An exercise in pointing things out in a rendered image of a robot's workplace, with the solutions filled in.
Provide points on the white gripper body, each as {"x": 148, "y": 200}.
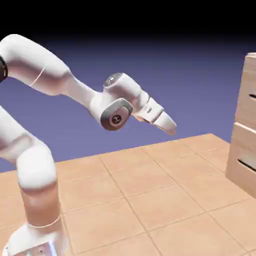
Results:
{"x": 166, "y": 123}

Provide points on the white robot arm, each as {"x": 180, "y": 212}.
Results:
{"x": 40, "y": 72}

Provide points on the light wood drawer front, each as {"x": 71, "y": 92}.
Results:
{"x": 247, "y": 112}
{"x": 240, "y": 180}

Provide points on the light wood cabinet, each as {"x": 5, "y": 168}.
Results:
{"x": 251, "y": 56}

